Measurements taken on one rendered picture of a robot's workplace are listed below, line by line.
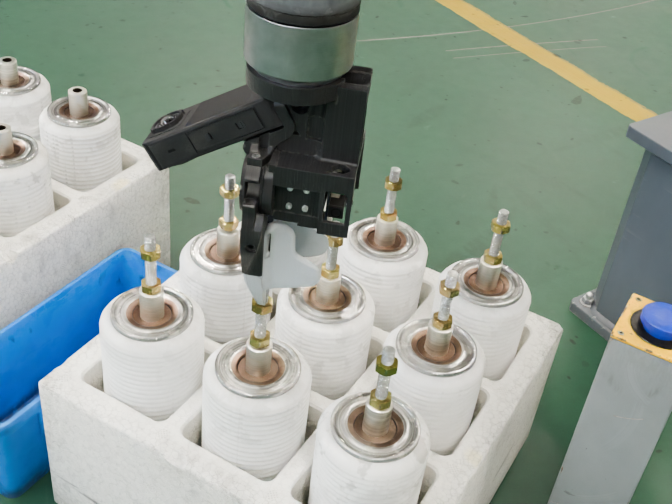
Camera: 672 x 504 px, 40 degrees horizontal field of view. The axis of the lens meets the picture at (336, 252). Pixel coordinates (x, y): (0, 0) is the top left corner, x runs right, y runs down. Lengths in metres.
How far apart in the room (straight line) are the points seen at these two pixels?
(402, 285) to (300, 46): 0.42
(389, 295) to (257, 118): 0.37
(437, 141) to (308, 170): 1.05
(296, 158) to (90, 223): 0.53
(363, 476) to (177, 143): 0.30
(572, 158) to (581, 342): 0.50
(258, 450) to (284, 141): 0.30
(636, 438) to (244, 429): 0.35
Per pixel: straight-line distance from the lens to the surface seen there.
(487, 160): 1.65
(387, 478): 0.76
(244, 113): 0.65
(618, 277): 1.29
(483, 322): 0.92
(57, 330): 1.13
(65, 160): 1.17
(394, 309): 0.98
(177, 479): 0.86
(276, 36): 0.60
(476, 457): 0.88
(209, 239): 0.96
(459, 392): 0.85
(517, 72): 1.99
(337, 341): 0.87
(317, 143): 0.66
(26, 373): 1.13
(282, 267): 0.71
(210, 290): 0.92
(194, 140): 0.67
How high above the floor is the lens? 0.83
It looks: 37 degrees down
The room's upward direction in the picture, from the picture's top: 7 degrees clockwise
